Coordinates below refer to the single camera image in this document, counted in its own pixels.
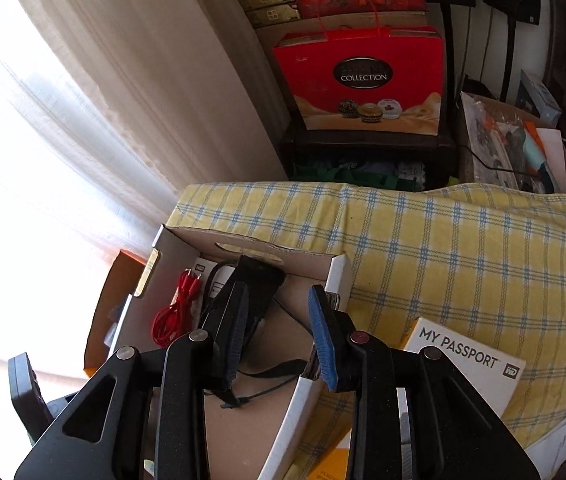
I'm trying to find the red cable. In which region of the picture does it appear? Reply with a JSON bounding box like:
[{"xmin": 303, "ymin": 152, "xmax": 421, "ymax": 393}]
[{"xmin": 151, "ymin": 268, "xmax": 207, "ymax": 347}]

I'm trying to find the plastic bag of parts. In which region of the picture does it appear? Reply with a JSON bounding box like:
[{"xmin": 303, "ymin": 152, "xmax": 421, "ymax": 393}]
[{"xmin": 460, "ymin": 91, "xmax": 516, "ymax": 186}]

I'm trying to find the red gift bag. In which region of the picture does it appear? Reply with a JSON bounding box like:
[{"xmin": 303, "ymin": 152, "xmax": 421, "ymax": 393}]
[{"xmin": 270, "ymin": 0, "xmax": 448, "ymax": 139}]

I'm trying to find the orange cardboard box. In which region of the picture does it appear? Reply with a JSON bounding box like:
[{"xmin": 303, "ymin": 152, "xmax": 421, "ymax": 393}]
[{"xmin": 83, "ymin": 249, "xmax": 161, "ymax": 376}]

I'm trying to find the green cloth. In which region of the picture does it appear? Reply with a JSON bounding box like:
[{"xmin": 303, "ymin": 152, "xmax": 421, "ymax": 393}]
[{"xmin": 292, "ymin": 157, "xmax": 430, "ymax": 192}]

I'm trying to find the white hard drive box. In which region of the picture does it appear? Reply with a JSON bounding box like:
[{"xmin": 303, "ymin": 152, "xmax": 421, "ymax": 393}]
[{"xmin": 402, "ymin": 316, "xmax": 527, "ymax": 417}]

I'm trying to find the white paper sheet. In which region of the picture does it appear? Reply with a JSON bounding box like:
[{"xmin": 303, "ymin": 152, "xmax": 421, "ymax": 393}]
[{"xmin": 525, "ymin": 407, "xmax": 566, "ymax": 468}]

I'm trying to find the white instruction booklet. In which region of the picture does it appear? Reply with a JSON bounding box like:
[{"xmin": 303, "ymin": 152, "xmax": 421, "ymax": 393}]
[{"xmin": 194, "ymin": 257, "xmax": 230, "ymax": 313}]

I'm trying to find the white curtain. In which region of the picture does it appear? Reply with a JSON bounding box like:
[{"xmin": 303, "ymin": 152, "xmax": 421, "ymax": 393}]
[{"xmin": 0, "ymin": 0, "xmax": 290, "ymax": 361}]

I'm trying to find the dark wooden cabinet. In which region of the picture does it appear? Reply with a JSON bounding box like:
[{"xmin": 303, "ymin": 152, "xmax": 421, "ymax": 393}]
[{"xmin": 279, "ymin": 124, "xmax": 458, "ymax": 192}]

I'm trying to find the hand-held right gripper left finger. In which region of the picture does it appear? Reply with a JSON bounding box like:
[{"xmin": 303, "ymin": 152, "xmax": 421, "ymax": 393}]
[{"xmin": 13, "ymin": 282, "xmax": 251, "ymax": 480}]

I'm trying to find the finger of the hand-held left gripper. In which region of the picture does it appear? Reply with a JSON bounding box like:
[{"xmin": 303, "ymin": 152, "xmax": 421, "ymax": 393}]
[{"xmin": 8, "ymin": 352, "xmax": 56, "ymax": 445}]

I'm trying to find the open brown cardboard box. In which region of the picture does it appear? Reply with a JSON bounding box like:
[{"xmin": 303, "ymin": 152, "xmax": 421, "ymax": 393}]
[{"xmin": 457, "ymin": 89, "xmax": 566, "ymax": 194}]

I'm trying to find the brown cardboard tray box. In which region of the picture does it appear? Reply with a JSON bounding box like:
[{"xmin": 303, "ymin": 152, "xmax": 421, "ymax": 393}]
[{"xmin": 105, "ymin": 224, "xmax": 354, "ymax": 480}]

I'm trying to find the yellow plaid cloth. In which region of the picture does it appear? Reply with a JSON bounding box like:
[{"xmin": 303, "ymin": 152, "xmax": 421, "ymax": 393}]
[{"xmin": 165, "ymin": 180, "xmax": 566, "ymax": 480}]

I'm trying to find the orange packaging sleeve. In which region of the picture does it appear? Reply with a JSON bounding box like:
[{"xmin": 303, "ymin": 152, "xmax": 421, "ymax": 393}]
[{"xmin": 283, "ymin": 430, "xmax": 354, "ymax": 480}]

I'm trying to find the black cable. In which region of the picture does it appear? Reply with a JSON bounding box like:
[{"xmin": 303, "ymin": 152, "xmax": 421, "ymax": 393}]
[{"xmin": 203, "ymin": 259, "xmax": 244, "ymax": 311}]

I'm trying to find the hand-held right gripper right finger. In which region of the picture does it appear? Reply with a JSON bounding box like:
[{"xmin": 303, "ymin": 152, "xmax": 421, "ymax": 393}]
[{"xmin": 308, "ymin": 285, "xmax": 554, "ymax": 480}]

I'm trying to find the black strap pouch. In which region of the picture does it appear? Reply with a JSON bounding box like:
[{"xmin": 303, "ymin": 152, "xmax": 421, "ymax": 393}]
[{"xmin": 198, "ymin": 255, "xmax": 310, "ymax": 407}]

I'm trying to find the grey blue box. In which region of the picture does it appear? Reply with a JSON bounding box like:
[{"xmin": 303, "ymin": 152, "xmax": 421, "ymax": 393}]
[{"xmin": 517, "ymin": 69, "xmax": 562, "ymax": 129}]

